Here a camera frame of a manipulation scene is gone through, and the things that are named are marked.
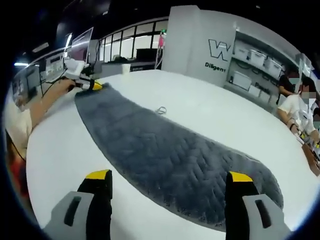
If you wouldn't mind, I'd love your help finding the grey counter cabinet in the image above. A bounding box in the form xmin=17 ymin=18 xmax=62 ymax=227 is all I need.
xmin=101 ymin=61 xmax=156 ymax=75

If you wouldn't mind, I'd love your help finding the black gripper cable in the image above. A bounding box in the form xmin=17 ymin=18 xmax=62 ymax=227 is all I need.
xmin=39 ymin=76 xmax=68 ymax=98

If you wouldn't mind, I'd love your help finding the black display screen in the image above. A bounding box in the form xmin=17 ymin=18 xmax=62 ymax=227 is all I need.
xmin=136 ymin=48 xmax=159 ymax=70

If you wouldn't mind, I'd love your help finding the row of white storage bins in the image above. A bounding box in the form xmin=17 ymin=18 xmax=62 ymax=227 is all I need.
xmin=232 ymin=47 xmax=285 ymax=99

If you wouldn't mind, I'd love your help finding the person's left hand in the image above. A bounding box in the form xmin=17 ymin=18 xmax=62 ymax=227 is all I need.
xmin=60 ymin=79 xmax=77 ymax=93

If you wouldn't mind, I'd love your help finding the grey metal shelf rack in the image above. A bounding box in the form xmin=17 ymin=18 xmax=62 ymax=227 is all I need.
xmin=223 ymin=22 xmax=313 ymax=106

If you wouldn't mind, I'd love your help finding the grey fluffy towel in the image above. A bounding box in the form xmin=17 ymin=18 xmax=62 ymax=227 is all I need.
xmin=74 ymin=82 xmax=285 ymax=227

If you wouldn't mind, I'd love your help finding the wooden tray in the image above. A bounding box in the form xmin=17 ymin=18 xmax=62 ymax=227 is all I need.
xmin=301 ymin=142 xmax=320 ymax=176

